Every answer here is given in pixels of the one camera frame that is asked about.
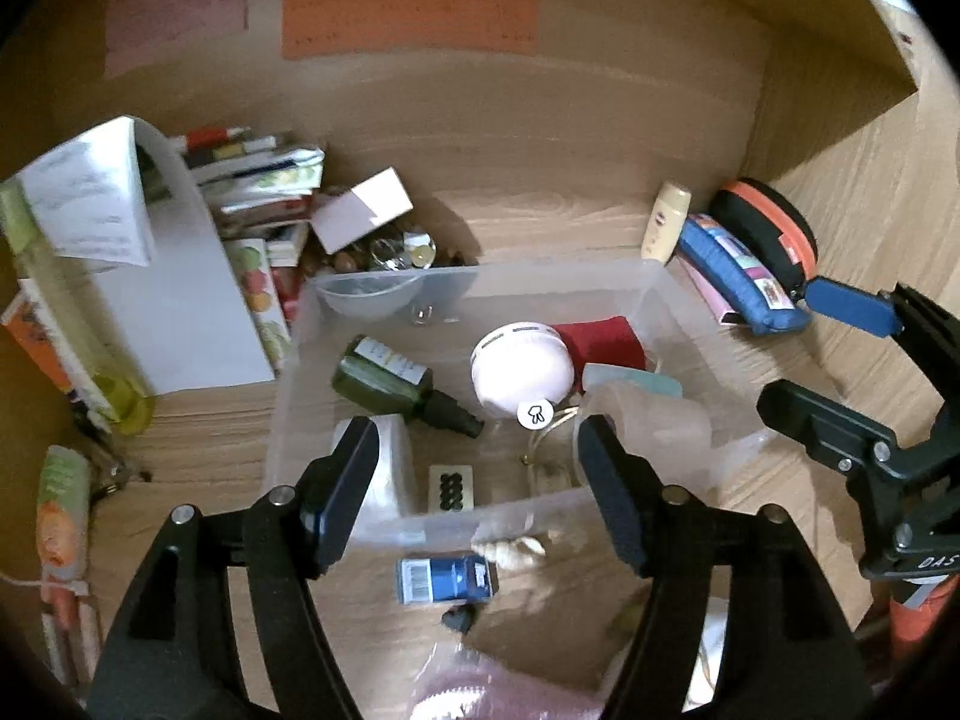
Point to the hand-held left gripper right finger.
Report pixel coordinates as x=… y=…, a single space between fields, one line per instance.
x=615 y=495

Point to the pale teal flat object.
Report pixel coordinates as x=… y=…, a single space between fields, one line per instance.
x=637 y=381

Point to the white folded paper sheet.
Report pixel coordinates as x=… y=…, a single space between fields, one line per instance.
x=195 y=300

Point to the card with black dots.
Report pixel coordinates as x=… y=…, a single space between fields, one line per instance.
x=450 y=474

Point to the black small object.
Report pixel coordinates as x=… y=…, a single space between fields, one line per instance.
x=459 y=619

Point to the clear plastic storage bin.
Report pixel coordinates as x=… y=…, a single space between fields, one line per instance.
x=495 y=465

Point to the fruit printed box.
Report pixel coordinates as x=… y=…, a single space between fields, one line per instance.
x=255 y=292

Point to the blue pencil case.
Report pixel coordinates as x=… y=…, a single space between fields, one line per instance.
x=735 y=270

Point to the pink flat box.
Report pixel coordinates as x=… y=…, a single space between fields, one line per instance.
x=709 y=292

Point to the metal clip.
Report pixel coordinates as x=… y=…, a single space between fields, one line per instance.
x=112 y=474

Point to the black orange round case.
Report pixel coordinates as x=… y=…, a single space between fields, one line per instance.
x=765 y=217

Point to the dark green bottle white label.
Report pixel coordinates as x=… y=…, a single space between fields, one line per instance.
x=382 y=379

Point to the stack of small books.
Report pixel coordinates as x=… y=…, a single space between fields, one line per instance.
x=255 y=180

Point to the yellow tealight candle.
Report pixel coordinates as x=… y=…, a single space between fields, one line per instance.
x=420 y=250

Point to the cream small bottle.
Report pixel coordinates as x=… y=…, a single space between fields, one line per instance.
x=666 y=225

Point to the white round compact case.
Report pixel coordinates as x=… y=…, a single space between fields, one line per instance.
x=517 y=375

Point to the pink sticky note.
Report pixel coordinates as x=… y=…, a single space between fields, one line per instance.
x=176 y=15

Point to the blue small box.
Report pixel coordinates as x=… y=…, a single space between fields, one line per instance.
x=450 y=577

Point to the clear small bowl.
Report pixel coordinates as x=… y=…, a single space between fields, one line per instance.
x=367 y=296

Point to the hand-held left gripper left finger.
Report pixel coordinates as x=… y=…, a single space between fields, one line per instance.
x=341 y=495

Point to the green orange lotion bottle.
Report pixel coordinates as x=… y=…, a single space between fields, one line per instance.
x=64 y=510

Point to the red pouch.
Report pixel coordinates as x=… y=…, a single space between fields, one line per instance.
x=600 y=341

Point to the white tag keyring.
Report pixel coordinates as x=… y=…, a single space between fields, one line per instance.
x=535 y=412

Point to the clear glass ornament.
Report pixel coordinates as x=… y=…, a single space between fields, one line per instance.
x=388 y=253

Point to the yellow-green clear bottle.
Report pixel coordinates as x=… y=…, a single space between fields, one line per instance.
x=112 y=390

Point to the white pink card box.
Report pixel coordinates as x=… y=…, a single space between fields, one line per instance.
x=360 y=210

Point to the white seashell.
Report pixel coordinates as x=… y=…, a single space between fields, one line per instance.
x=510 y=549

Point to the cream stick tube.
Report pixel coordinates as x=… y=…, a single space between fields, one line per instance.
x=88 y=637

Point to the orange tube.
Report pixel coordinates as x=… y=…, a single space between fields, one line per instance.
x=30 y=337

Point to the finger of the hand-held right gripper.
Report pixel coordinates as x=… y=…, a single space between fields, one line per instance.
x=825 y=427
x=847 y=304

